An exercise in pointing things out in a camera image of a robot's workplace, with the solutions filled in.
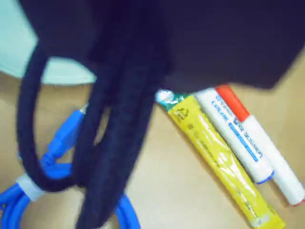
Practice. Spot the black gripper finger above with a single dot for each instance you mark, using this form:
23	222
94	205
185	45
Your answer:
226	40
78	26

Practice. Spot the light green plate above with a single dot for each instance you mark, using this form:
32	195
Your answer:
14	47

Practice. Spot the white marker blue cap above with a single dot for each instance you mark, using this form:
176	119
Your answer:
228	119

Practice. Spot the yellow sachet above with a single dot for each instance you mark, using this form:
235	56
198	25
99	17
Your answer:
214	148

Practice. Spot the white marker red cap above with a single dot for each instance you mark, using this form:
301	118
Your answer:
269	148

